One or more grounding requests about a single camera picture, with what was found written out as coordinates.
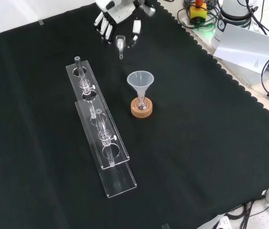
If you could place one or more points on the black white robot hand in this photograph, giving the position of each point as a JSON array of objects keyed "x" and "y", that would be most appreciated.
[{"x": 120, "y": 12}]

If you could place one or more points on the translucent plastic funnel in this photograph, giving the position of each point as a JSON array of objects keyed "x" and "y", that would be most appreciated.
[{"x": 140, "y": 80}]

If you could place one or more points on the glass round-bottom flask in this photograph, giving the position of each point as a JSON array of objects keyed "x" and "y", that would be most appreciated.
[{"x": 141, "y": 103}]

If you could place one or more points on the clear acrylic funnel stand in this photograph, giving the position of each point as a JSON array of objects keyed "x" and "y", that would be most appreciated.
[{"x": 106, "y": 152}]

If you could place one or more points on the yellow stop button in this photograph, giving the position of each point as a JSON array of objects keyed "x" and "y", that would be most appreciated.
[{"x": 197, "y": 12}]

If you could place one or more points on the pale board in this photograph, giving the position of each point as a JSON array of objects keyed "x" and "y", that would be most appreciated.
[{"x": 244, "y": 47}]

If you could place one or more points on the black bench cloth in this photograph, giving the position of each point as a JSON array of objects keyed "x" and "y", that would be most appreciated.
[{"x": 196, "y": 143}]

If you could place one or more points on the white power strip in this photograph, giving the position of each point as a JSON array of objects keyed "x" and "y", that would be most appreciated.
[{"x": 222, "y": 223}]

